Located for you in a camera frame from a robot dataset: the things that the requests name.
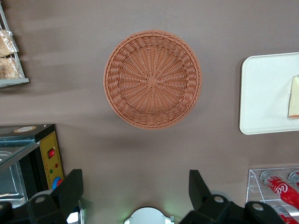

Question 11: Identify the grey wire rack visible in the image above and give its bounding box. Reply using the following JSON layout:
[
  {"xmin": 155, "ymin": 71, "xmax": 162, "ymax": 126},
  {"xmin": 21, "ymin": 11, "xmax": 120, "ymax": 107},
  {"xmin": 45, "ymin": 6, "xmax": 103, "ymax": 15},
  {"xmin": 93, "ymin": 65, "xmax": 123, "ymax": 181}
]
[{"xmin": 0, "ymin": 0, "xmax": 30, "ymax": 89}]

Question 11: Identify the clear bag of pastry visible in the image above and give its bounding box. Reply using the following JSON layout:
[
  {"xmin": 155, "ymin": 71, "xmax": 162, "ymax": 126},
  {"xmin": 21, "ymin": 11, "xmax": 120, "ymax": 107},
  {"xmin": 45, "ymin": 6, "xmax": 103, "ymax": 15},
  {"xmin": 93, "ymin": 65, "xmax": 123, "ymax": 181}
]
[
  {"xmin": 0, "ymin": 56, "xmax": 25, "ymax": 80},
  {"xmin": 0, "ymin": 29, "xmax": 20, "ymax": 58}
]

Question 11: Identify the clear acrylic bottle rack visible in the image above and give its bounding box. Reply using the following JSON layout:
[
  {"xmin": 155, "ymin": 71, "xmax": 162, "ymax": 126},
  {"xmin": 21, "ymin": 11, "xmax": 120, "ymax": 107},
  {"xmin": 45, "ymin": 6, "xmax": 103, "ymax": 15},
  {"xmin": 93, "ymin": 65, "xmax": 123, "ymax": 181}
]
[{"xmin": 246, "ymin": 166, "xmax": 299, "ymax": 224}]

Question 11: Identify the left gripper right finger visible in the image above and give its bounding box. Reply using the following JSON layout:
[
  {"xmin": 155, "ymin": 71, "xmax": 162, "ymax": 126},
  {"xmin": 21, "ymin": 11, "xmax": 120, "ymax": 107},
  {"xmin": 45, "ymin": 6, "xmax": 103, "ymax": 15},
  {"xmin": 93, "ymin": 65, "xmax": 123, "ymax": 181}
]
[{"xmin": 181, "ymin": 169, "xmax": 246, "ymax": 224}]

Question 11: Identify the triangular sandwich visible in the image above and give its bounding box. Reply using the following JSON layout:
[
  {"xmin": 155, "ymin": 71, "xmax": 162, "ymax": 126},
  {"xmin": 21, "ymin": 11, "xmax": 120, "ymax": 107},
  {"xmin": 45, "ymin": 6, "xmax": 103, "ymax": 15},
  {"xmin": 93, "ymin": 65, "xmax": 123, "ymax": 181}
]
[{"xmin": 286, "ymin": 75, "xmax": 299, "ymax": 121}]

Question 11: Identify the black and yellow sealing machine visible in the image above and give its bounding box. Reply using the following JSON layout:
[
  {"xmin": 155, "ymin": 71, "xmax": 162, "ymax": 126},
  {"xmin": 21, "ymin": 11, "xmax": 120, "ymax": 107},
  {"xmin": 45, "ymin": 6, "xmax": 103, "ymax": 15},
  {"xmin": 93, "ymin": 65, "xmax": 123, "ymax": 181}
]
[{"xmin": 0, "ymin": 123, "xmax": 65, "ymax": 209}]

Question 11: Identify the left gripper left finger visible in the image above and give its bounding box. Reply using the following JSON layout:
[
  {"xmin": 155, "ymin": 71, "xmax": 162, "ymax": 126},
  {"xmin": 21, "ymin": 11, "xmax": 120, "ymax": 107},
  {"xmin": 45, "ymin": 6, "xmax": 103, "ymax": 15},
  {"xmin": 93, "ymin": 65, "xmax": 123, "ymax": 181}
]
[{"xmin": 27, "ymin": 168, "xmax": 84, "ymax": 224}]

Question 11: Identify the red cola can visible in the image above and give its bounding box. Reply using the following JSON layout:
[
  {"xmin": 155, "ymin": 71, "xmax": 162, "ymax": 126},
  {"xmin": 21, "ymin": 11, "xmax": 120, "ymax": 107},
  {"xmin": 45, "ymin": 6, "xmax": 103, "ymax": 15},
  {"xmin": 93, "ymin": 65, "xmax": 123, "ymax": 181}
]
[
  {"xmin": 271, "ymin": 204, "xmax": 296, "ymax": 224},
  {"xmin": 260, "ymin": 169, "xmax": 299, "ymax": 210}
]

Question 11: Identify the brown round wicker basket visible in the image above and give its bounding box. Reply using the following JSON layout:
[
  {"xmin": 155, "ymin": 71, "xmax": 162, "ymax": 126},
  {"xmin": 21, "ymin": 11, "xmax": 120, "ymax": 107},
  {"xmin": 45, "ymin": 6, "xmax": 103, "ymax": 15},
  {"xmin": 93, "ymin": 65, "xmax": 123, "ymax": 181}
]
[{"xmin": 103, "ymin": 29, "xmax": 202, "ymax": 130}]

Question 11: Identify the cream plastic tray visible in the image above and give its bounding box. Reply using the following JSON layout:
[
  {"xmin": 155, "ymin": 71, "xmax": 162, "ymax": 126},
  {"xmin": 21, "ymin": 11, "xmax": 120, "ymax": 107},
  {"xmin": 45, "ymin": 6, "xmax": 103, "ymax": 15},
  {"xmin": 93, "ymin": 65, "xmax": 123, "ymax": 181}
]
[{"xmin": 239, "ymin": 52, "xmax": 299, "ymax": 135}]

